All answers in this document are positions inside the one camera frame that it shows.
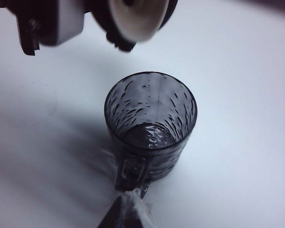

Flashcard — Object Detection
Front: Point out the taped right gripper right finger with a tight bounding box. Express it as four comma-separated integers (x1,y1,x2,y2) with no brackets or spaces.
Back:
123,189,158,228

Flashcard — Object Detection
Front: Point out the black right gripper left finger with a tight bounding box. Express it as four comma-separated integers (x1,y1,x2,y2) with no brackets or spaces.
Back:
96,195,133,228

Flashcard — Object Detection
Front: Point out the black thermos with flip lid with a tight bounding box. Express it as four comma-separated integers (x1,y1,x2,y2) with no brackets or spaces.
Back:
0,0,179,57

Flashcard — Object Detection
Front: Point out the dark textured glass mug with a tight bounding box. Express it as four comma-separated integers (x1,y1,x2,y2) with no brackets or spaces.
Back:
104,70,198,200

